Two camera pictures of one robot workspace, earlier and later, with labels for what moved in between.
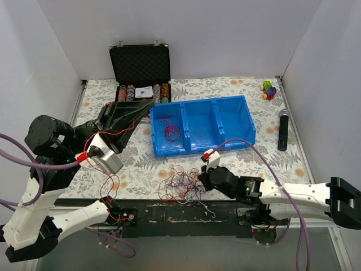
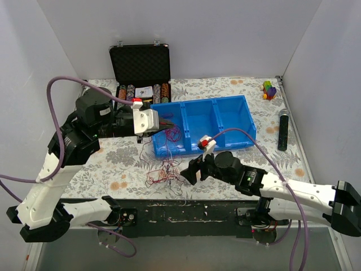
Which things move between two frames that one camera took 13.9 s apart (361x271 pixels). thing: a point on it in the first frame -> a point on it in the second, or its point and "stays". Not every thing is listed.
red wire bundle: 183,186 -> 162,166
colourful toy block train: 269,92 stays
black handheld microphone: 283,134 stays
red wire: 172,132 stays
